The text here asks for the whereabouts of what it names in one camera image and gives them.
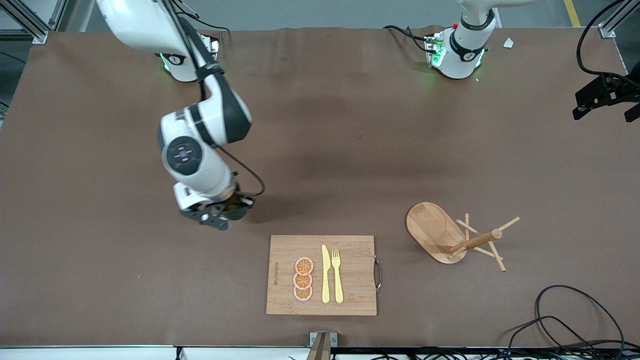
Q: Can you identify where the wooden cutting board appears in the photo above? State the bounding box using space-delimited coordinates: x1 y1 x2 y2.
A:
265 235 383 317

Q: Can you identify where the white table edge rail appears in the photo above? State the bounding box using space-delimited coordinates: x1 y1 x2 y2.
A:
0 345 313 360

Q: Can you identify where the black left base cable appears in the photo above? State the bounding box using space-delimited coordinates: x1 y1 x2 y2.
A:
384 25 436 53

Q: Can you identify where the dark green cup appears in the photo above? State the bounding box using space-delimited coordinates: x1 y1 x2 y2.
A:
220 199 249 222

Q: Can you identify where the brown table cover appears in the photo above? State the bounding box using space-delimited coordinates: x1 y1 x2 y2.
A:
0 25 640 348

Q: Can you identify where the black looped floor cable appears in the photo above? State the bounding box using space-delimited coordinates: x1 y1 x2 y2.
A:
535 285 626 353
507 315 588 353

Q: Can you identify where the black base cable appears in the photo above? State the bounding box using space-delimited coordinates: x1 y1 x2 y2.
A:
195 19 231 38
384 25 436 53

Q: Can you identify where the aluminium frame profile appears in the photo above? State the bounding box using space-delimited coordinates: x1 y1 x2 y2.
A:
0 0 76 43
598 0 640 38

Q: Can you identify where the yellow plastic fork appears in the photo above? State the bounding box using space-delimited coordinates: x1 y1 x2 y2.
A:
331 248 345 304

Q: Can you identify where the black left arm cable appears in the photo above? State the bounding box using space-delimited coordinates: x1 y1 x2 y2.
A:
576 0 640 86

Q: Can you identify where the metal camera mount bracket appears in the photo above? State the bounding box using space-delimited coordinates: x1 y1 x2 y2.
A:
309 331 338 360

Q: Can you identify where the wooden mug tree stand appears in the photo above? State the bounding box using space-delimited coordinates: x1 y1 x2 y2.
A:
405 201 521 272

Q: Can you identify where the yellow plastic knife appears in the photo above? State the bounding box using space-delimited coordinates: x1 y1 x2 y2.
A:
321 244 332 304

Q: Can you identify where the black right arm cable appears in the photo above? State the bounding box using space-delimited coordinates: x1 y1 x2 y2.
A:
200 82 266 197

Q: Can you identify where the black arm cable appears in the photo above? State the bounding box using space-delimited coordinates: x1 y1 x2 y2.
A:
576 0 640 86
200 82 266 197

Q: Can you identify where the black right base cable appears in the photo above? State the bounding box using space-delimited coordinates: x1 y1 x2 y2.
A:
195 19 231 38

